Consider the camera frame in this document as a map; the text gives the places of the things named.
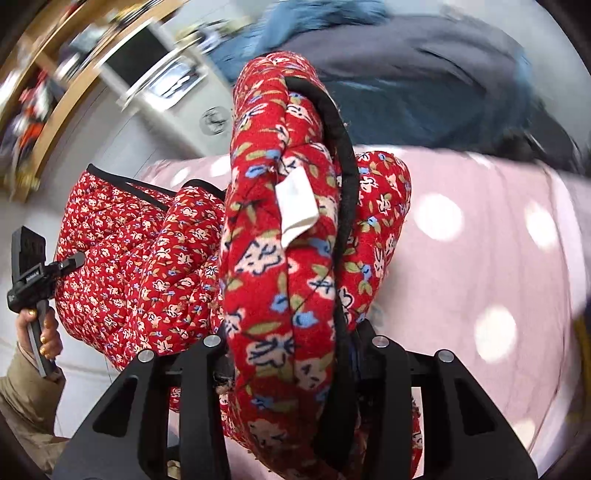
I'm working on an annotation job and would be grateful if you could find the wooden bookcase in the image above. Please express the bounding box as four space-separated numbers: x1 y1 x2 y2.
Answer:
1 1 185 202

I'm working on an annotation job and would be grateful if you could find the beige left sleeve forearm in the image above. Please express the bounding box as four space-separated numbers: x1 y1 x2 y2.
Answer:
0 345 69 475

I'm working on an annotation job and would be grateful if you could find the red floral quilted jacket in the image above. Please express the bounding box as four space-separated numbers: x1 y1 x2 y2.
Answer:
55 52 412 479

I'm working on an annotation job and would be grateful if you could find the white air conditioner unit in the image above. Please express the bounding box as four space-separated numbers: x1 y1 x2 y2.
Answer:
97 20 232 158

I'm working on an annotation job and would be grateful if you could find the person's left hand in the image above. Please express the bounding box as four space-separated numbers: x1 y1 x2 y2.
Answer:
15 307 63 361

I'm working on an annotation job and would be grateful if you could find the pink polka dot sheet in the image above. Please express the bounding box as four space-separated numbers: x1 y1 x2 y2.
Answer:
138 144 590 480

